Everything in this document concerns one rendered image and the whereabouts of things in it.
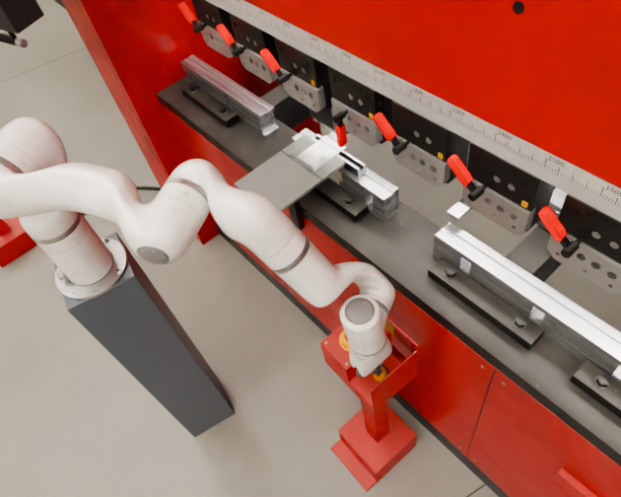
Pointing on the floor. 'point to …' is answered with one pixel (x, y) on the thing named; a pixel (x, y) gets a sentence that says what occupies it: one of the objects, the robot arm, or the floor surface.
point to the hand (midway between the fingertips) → (376, 367)
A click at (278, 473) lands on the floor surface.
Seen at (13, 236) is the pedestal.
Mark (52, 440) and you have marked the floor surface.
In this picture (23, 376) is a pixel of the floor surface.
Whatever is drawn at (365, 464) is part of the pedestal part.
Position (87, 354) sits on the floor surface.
